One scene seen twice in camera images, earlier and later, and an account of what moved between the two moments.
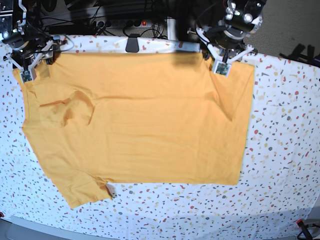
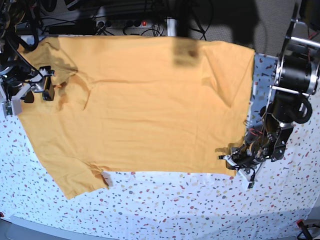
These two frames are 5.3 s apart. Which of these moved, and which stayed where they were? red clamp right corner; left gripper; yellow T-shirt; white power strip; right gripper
Moved: left gripper; yellow T-shirt; right gripper
Stayed: white power strip; red clamp right corner
